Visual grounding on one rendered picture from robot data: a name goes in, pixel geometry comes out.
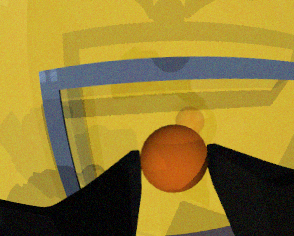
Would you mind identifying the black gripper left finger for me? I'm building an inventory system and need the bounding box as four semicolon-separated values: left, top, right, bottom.
0;150;142;236

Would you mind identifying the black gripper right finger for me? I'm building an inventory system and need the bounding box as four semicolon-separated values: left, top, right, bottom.
207;143;294;236

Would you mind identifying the blue-grey wall top strip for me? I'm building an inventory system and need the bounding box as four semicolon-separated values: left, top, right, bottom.
39;56;294;196

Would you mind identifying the clear l-shaped low wall with blue edges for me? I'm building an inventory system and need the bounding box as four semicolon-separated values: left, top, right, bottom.
60;88;96;188

